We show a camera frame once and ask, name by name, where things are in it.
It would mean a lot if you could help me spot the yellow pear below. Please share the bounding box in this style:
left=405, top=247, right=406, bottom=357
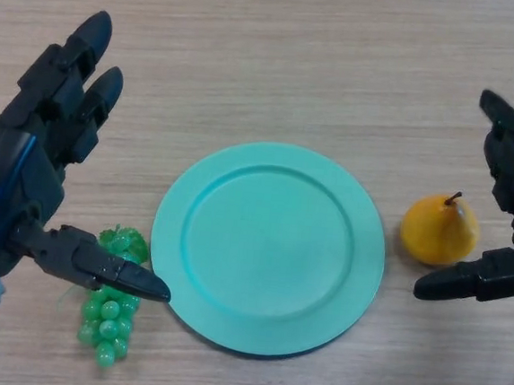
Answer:
left=396, top=186, right=484, bottom=271

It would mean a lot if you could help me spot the green grape bunch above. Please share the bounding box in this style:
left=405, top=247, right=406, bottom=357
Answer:
left=53, top=218, right=152, bottom=375

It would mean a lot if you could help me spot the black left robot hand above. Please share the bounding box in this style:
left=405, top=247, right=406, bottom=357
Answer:
left=0, top=2, right=196, bottom=304

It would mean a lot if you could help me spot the green round plate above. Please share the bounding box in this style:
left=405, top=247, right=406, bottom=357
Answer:
left=141, top=132, right=396, bottom=370

